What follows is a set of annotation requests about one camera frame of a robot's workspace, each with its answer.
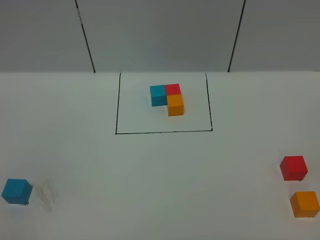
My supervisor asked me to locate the orange template block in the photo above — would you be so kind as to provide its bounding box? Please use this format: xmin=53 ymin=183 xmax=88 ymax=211
xmin=167 ymin=94 xmax=184 ymax=117

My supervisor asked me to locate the blue template block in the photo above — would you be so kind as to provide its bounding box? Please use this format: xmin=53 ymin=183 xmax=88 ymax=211
xmin=149 ymin=84 xmax=167 ymax=107

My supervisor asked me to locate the orange loose block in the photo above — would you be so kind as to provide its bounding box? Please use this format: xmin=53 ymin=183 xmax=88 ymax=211
xmin=290 ymin=191 xmax=320 ymax=218

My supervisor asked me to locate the red template block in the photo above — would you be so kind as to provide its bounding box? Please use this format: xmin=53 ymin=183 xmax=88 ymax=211
xmin=164 ymin=83 xmax=181 ymax=96

